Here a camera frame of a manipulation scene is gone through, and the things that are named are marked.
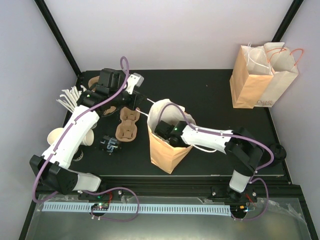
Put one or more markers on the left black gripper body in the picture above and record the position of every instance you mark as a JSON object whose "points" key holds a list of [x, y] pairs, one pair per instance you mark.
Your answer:
{"points": [[116, 102]]}

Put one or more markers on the black printed coffee cup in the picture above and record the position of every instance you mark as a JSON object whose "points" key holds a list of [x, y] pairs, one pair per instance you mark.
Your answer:
{"points": [[110, 144]]}

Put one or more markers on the kraft paper bag white handles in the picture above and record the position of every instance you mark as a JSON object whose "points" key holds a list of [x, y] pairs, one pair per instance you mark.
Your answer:
{"points": [[162, 154]]}

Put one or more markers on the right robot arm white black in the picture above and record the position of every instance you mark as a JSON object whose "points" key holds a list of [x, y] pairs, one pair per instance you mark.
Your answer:
{"points": [[245, 153]]}

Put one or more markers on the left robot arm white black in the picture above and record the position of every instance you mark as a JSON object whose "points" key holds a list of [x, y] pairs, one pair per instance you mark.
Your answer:
{"points": [[115, 88]]}

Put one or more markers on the stacked brown pulp cup carriers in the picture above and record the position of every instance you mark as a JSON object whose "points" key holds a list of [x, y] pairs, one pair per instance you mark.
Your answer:
{"points": [[93, 81]]}

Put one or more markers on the cup holding white straws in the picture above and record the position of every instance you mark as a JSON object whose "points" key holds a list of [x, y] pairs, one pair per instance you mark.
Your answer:
{"points": [[70, 97]]}

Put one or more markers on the stack of white paper cups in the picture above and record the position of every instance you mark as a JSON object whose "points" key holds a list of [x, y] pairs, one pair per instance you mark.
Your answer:
{"points": [[86, 141]]}

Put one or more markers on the tall kraft paper bag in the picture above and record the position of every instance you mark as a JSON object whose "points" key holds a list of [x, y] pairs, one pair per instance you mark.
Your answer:
{"points": [[251, 75]]}

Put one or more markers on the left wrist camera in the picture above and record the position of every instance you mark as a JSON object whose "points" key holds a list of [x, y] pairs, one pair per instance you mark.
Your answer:
{"points": [[134, 80]]}

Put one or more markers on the left black frame post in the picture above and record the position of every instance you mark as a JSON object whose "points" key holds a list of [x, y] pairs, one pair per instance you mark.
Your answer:
{"points": [[49, 19]]}

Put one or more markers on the black frame post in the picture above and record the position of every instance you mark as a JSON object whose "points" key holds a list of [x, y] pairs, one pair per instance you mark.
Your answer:
{"points": [[49, 19], [287, 19]]}

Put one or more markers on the light blue slotted cable duct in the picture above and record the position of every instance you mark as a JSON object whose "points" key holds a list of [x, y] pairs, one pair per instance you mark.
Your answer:
{"points": [[131, 208]]}

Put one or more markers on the white paper bag orange handles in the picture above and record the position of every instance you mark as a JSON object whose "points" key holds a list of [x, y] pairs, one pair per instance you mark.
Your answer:
{"points": [[284, 67]]}

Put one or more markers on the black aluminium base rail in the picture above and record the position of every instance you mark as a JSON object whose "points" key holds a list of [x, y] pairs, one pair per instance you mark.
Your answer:
{"points": [[199, 186]]}

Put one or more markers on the right black frame post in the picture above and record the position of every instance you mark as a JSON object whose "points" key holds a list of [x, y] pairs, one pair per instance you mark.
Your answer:
{"points": [[287, 19]]}

